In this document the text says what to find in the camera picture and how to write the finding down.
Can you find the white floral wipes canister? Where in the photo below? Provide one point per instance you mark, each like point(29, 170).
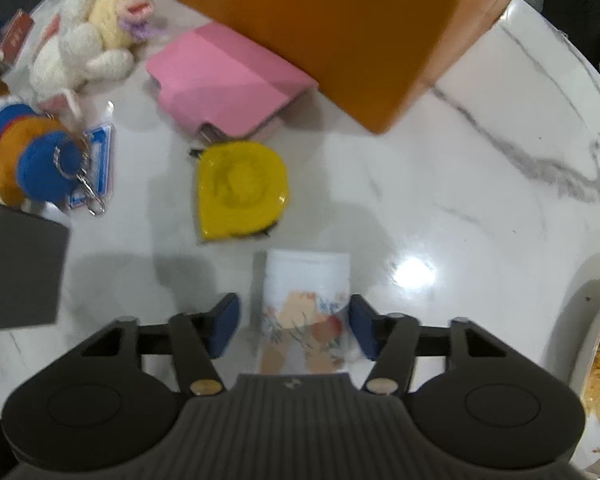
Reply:
point(304, 312)

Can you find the blue white tag card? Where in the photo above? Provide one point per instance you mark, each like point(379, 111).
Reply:
point(95, 186)

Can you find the white crochet bunny plush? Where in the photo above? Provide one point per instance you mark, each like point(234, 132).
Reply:
point(86, 41)

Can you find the yellow tape measure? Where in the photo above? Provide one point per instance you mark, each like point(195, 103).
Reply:
point(241, 190)

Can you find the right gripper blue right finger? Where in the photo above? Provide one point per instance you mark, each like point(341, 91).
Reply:
point(368, 327)

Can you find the pink wallet case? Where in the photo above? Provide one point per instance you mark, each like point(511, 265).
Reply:
point(213, 78)

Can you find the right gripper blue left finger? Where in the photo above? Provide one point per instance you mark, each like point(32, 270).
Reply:
point(224, 319)

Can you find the grey box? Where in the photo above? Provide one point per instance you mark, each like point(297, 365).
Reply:
point(32, 258)

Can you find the brown blue bear plush keychain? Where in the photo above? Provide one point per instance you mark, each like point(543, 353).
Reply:
point(44, 155)

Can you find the orange cardboard box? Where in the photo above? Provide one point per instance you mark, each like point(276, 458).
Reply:
point(372, 58)

